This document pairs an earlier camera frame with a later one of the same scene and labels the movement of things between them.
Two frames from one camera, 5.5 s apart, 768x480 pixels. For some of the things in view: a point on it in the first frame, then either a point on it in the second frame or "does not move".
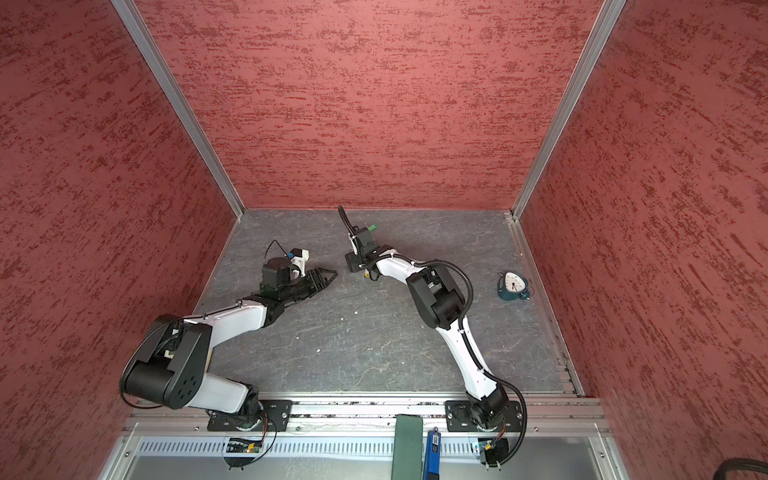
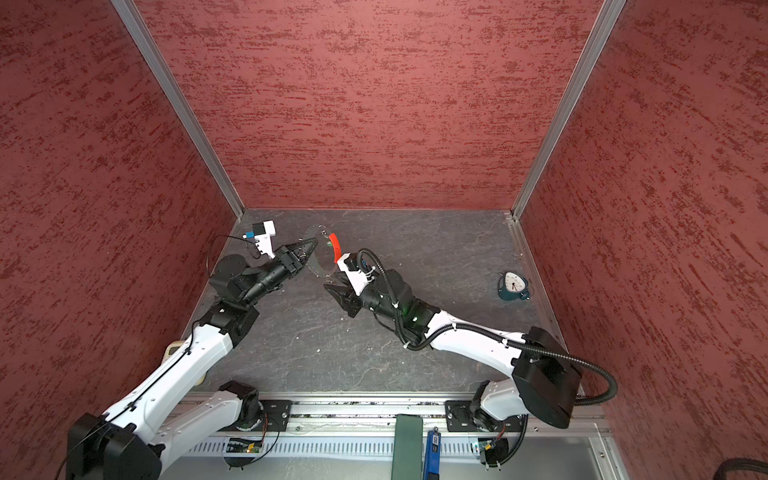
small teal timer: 511,286 does not move
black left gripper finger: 320,277 → 304,246
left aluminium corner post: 147,44 does not move
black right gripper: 353,258 → 346,299
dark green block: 407,461 does not move
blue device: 432,463 does not move
